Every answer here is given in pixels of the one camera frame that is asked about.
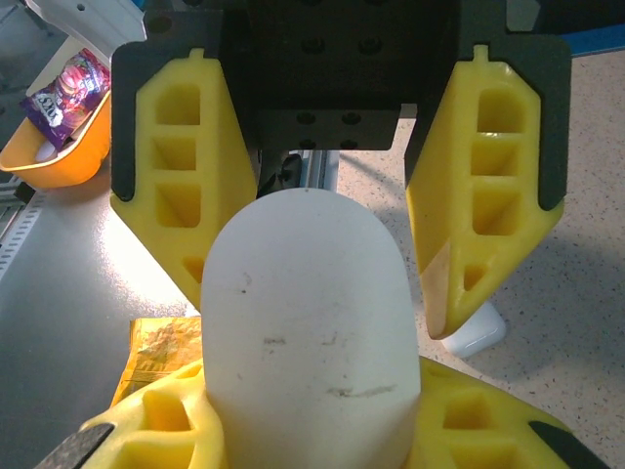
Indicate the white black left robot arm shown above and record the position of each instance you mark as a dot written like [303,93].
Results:
[88,24]

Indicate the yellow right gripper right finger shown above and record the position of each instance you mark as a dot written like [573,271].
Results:
[488,430]

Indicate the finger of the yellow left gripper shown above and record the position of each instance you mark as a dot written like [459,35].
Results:
[180,171]
[488,195]

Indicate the white earbud charging case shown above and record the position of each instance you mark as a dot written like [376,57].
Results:
[312,317]

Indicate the small silver screw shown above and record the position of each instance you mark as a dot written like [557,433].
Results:
[476,337]

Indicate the purple snack bag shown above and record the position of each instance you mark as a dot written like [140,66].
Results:
[68,93]

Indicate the orange plastic bin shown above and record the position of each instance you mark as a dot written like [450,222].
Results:
[63,171]

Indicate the yellow snack bag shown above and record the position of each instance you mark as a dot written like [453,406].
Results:
[156,347]

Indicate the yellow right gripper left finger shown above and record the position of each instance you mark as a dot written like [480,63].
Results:
[146,430]

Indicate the aluminium extrusion rail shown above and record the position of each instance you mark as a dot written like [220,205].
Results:
[317,168]

